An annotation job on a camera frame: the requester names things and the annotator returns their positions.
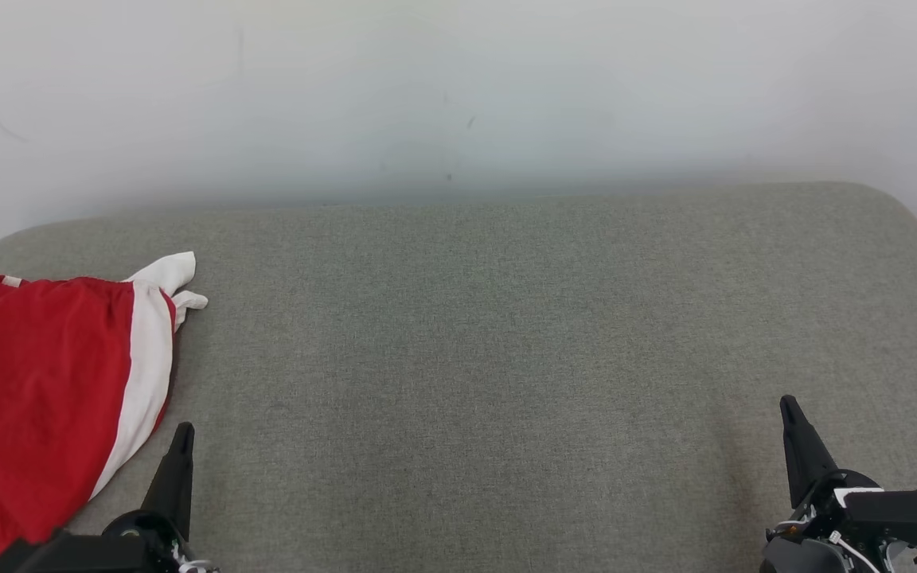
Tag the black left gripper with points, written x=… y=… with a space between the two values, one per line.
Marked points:
x=84 y=553

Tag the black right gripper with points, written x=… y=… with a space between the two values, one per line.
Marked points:
x=896 y=517

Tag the red shorts white stripe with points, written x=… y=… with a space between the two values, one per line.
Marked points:
x=37 y=382

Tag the red jersey white sleeves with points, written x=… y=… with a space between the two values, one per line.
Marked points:
x=164 y=274

